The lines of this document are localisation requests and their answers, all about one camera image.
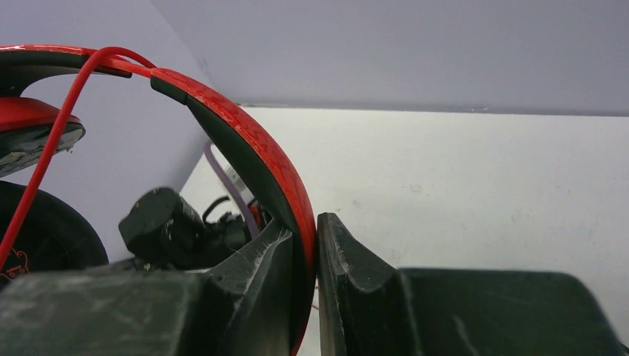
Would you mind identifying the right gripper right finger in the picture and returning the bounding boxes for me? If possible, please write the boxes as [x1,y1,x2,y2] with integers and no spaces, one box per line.
[317,213,628,355]

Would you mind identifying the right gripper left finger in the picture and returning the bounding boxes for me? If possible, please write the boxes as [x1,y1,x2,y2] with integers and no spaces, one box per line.
[1,221,293,355]

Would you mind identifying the red headphones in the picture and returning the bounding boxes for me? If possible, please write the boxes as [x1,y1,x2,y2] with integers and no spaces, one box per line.
[1,44,316,355]

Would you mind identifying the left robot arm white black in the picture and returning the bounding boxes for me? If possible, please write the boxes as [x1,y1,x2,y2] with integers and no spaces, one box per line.
[119,187,271,270]

